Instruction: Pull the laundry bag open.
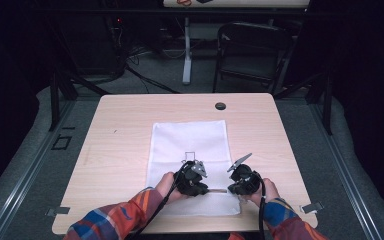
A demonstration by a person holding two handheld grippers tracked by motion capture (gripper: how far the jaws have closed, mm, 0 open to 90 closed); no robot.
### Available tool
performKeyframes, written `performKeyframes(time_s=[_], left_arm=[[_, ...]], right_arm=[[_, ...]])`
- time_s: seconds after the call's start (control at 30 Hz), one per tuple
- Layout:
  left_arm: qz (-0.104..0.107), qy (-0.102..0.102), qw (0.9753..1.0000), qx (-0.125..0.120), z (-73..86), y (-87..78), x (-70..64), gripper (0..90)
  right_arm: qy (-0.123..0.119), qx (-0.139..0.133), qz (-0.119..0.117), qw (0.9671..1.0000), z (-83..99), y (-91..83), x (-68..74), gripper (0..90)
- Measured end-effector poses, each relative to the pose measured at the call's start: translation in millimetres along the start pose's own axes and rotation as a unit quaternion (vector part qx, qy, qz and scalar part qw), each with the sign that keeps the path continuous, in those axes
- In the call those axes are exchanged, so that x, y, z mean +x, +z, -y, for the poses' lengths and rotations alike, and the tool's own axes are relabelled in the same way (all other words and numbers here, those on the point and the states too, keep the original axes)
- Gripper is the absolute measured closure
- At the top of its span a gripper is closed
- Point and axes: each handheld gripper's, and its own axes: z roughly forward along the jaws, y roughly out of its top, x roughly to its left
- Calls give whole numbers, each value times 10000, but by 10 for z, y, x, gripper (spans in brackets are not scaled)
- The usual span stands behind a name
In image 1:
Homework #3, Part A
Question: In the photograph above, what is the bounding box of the black computer tower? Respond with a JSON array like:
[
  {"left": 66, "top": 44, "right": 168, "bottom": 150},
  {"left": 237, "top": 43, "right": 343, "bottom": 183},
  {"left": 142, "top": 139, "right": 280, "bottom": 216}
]
[{"left": 58, "top": 11, "right": 123, "bottom": 77}]

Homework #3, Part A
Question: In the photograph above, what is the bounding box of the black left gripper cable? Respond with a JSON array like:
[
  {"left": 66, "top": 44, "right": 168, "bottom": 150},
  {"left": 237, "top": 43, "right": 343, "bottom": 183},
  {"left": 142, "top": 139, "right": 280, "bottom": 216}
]
[{"left": 126, "top": 161, "right": 194, "bottom": 240}]

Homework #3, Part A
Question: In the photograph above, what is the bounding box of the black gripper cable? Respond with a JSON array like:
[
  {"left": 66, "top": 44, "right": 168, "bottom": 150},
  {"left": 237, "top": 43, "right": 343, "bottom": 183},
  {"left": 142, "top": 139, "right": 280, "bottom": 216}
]
[
  {"left": 126, "top": 161, "right": 194, "bottom": 240},
  {"left": 254, "top": 171, "right": 268, "bottom": 240}
]

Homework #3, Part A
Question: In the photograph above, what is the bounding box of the white mesh cloth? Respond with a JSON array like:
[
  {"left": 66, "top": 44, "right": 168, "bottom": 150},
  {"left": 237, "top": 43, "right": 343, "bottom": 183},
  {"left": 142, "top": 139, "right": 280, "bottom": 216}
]
[{"left": 145, "top": 120, "right": 242, "bottom": 217}]

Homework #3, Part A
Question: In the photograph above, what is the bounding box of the black metal stand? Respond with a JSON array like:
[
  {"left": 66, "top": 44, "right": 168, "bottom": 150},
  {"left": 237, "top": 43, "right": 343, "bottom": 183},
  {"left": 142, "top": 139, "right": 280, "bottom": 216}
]
[
  {"left": 273, "top": 64, "right": 335, "bottom": 136},
  {"left": 47, "top": 64, "right": 112, "bottom": 132}
]

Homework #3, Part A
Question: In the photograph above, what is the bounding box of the person's right hand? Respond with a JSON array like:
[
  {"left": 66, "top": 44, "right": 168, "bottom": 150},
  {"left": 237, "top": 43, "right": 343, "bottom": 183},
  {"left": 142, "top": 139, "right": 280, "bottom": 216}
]
[{"left": 241, "top": 177, "right": 281, "bottom": 208}]

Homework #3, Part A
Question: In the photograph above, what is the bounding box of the grey table edge bracket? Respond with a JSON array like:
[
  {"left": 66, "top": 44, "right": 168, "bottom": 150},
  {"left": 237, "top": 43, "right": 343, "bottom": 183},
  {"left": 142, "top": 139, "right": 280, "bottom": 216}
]
[
  {"left": 299, "top": 201, "right": 325, "bottom": 215},
  {"left": 45, "top": 206, "right": 71, "bottom": 217}
]

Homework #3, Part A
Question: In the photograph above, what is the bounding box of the white desk leg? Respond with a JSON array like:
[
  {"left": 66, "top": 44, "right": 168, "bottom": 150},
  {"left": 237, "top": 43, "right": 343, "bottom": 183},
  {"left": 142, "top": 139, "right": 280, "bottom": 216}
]
[{"left": 181, "top": 16, "right": 194, "bottom": 86}]

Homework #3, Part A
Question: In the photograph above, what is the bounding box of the aluminium floor rail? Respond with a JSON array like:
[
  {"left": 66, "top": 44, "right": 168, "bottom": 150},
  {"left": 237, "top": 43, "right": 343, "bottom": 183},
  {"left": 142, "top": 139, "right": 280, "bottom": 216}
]
[
  {"left": 308, "top": 99, "right": 383, "bottom": 240},
  {"left": 0, "top": 99, "right": 78, "bottom": 240}
]

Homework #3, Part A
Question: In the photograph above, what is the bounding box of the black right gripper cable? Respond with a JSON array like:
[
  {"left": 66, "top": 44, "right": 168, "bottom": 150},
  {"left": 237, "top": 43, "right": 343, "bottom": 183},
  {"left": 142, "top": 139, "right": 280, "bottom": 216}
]
[{"left": 254, "top": 171, "right": 268, "bottom": 240}]

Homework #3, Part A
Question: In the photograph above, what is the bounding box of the black folding chair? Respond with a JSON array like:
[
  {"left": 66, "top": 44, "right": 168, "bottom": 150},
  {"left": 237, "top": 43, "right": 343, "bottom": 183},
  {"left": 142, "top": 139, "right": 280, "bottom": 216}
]
[{"left": 212, "top": 21, "right": 296, "bottom": 96}]

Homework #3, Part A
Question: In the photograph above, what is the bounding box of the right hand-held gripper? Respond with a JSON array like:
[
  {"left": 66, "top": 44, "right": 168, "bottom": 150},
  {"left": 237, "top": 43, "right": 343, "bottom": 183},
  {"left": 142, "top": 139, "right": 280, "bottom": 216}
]
[{"left": 226, "top": 152, "right": 264, "bottom": 196}]

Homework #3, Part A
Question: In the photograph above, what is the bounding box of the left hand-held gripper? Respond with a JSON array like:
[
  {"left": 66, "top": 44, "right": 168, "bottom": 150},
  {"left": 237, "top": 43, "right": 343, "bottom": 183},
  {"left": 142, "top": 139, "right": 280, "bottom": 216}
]
[{"left": 176, "top": 159, "right": 211, "bottom": 197}]

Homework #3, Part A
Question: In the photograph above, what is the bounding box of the black floor cable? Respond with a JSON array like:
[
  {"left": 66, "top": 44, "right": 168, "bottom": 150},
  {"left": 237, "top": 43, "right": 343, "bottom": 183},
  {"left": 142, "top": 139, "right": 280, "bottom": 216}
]
[{"left": 123, "top": 63, "right": 182, "bottom": 95}]

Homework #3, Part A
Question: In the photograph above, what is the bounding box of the person's left hand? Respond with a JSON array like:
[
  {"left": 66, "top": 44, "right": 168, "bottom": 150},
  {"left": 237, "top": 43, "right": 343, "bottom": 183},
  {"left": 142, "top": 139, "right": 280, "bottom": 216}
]
[{"left": 155, "top": 171, "right": 188, "bottom": 205}]

